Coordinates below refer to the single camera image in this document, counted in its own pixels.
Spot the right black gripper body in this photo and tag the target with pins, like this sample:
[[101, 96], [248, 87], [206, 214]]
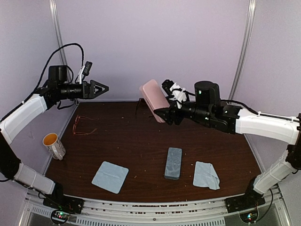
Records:
[[178, 118]]

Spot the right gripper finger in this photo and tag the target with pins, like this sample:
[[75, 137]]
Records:
[[163, 112], [167, 118]]

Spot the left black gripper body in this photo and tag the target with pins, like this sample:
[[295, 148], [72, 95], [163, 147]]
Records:
[[85, 95]]

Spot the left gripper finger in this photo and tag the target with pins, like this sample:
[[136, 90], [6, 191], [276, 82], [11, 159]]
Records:
[[97, 93], [98, 86]]

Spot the pink glasses case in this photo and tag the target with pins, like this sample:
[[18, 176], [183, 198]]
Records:
[[154, 98]]

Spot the grey-blue glasses case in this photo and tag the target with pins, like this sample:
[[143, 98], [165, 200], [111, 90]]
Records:
[[173, 163]]

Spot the light blue cloth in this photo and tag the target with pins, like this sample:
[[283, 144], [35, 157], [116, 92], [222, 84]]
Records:
[[110, 177], [206, 176]]

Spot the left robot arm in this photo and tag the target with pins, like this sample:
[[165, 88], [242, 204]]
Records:
[[20, 119]]

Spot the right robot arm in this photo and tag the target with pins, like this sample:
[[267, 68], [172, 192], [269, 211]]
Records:
[[233, 117]]

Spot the dark sunglasses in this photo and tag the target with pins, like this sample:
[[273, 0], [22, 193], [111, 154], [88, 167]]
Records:
[[141, 103]]

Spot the red framed eyeglasses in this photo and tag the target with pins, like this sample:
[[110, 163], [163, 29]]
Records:
[[83, 126]]

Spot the patterned mug orange inside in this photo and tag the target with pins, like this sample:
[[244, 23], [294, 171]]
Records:
[[54, 145]]

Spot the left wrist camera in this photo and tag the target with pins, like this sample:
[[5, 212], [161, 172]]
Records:
[[84, 72]]

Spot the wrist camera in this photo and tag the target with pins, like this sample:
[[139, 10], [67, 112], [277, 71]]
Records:
[[175, 93], [84, 72]]

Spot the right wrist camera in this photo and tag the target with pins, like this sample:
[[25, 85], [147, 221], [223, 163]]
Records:
[[175, 93]]

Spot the left aluminium frame post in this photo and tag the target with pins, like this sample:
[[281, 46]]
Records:
[[58, 34]]

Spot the aluminium frame post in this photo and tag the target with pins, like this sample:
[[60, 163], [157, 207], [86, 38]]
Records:
[[58, 34], [243, 52]]

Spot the aluminium front rail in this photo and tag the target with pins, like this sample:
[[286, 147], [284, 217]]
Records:
[[210, 212]]

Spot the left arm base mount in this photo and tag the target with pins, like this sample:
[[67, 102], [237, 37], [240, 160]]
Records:
[[62, 211]]

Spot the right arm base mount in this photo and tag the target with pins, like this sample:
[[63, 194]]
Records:
[[247, 208]]

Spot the right aluminium frame post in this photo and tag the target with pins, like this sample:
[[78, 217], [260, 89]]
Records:
[[243, 52]]

